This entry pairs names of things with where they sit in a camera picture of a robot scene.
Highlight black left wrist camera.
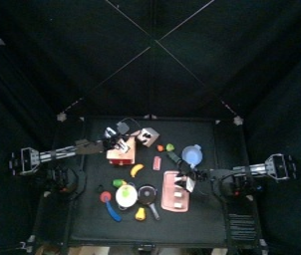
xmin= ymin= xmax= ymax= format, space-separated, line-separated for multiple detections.
xmin=115 ymin=122 xmax=131 ymax=134

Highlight pink plastic tray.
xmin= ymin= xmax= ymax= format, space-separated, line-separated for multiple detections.
xmin=159 ymin=169 xmax=191 ymax=214

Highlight pale cube with holes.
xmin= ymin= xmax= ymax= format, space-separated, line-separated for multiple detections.
xmin=136 ymin=127 xmax=161 ymax=147

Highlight green yellow toy pepper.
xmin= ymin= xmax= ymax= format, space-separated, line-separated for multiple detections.
xmin=112 ymin=178 xmax=128 ymax=188

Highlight pink toy sausage bar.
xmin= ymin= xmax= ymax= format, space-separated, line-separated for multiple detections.
xmin=151 ymin=155 xmax=162 ymax=172

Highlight blue toy bowl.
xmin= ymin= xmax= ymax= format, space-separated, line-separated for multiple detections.
xmin=181 ymin=143 xmax=203 ymax=168

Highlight wooden knife holder box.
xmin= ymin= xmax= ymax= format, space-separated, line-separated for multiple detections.
xmin=106 ymin=136 xmax=139 ymax=166

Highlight white toy carton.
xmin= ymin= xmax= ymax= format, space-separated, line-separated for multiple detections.
xmin=183 ymin=178 xmax=198 ymax=194

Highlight white toy pot dark handles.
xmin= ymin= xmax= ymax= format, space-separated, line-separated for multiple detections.
xmin=114 ymin=183 xmax=140 ymax=212

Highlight black table-level camera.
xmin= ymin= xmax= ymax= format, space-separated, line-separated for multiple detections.
xmin=132 ymin=242 xmax=157 ymax=252

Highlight dark green toy cucumber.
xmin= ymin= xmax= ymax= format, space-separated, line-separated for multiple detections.
xmin=166 ymin=150 xmax=183 ymax=165

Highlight black toy pan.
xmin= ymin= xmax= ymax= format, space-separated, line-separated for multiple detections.
xmin=139 ymin=185 xmax=158 ymax=204

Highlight red headed blue handled utensil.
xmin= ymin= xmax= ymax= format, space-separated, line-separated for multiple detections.
xmin=99 ymin=190 xmax=124 ymax=223

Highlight yellow toy banana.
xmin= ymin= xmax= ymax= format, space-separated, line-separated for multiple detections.
xmin=130 ymin=163 xmax=146 ymax=178

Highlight black panel with white text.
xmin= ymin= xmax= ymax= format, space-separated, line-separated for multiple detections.
xmin=226 ymin=213 xmax=259 ymax=241

